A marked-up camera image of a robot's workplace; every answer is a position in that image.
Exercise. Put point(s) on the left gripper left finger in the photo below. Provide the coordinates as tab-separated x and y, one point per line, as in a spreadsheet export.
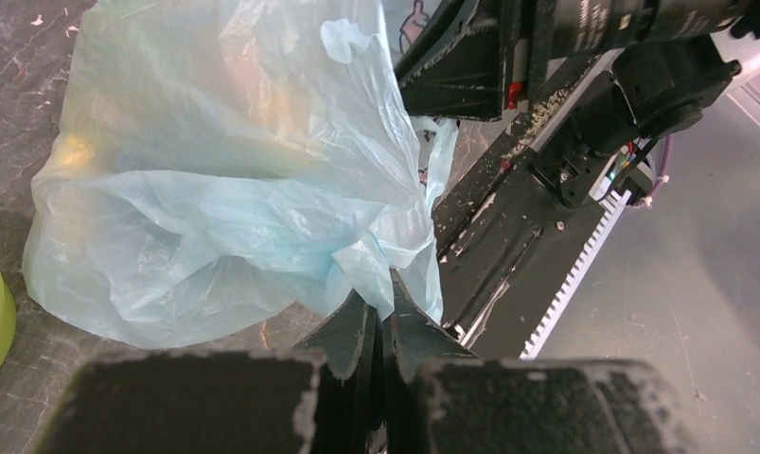
345	410

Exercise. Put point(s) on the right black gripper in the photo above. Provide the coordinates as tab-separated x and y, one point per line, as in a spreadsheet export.
456	67

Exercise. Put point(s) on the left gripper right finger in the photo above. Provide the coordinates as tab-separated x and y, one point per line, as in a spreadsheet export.
410	340

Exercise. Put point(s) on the light blue cartoon plastic bag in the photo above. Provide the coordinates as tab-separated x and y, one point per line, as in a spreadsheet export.
219	161

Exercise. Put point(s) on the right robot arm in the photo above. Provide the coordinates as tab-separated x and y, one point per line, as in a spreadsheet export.
656	87

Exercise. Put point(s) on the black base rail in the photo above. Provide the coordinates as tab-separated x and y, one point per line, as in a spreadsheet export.
511	255

